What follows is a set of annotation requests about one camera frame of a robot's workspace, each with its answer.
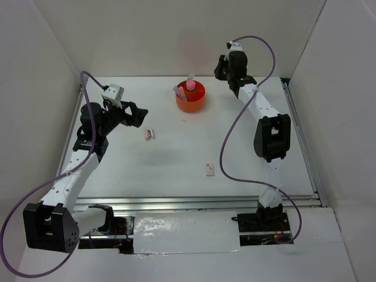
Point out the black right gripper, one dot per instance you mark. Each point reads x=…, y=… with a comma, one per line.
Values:
x=222, y=61

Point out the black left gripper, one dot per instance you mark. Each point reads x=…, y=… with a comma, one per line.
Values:
x=138, y=114

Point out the pink glue bottle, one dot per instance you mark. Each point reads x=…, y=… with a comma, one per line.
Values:
x=190, y=85

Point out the purple highlighter marker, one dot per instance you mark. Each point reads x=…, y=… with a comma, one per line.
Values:
x=176, y=90

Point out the white eraser with red label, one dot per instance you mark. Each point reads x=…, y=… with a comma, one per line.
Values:
x=209, y=169

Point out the orange highlighter marker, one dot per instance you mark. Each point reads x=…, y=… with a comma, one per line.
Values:
x=182, y=93

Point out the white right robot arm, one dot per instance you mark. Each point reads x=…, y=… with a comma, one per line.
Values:
x=271, y=140

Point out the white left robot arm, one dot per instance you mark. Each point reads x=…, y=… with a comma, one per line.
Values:
x=52, y=224

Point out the orange round desk organizer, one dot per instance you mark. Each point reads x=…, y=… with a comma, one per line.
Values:
x=194, y=100

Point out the white foam board cover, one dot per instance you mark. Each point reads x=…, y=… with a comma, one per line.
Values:
x=185, y=233

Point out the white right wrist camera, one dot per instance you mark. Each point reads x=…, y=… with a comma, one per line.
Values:
x=233, y=46

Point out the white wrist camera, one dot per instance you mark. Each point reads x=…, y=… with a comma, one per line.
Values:
x=233, y=46
x=113, y=95

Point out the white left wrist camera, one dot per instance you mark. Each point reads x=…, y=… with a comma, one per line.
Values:
x=113, y=95

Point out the aluminium table frame rail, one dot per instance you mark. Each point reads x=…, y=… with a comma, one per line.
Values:
x=169, y=171

